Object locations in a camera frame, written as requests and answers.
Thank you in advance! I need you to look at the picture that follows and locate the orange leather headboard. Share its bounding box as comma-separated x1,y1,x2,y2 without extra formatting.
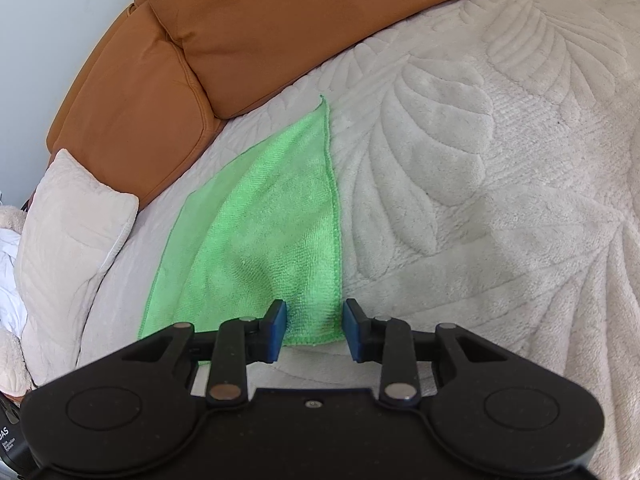
46,0,617,211

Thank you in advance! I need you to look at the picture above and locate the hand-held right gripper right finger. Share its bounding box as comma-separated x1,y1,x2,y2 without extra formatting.
342,298,508,408

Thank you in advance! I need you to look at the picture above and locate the green microfiber towel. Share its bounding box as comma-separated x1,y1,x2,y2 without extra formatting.
138,95,343,347

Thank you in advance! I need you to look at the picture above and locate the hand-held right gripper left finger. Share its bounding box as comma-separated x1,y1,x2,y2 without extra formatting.
121,299,289,408

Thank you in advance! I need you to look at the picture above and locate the cream embossed leaf blanket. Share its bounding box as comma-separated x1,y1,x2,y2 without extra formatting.
75,0,640,480

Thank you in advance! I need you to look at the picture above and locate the cream quilted pillow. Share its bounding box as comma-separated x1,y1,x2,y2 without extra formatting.
15,148,139,392

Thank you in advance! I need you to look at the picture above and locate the white crumpled cloth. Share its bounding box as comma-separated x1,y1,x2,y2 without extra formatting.
0,227,26,336

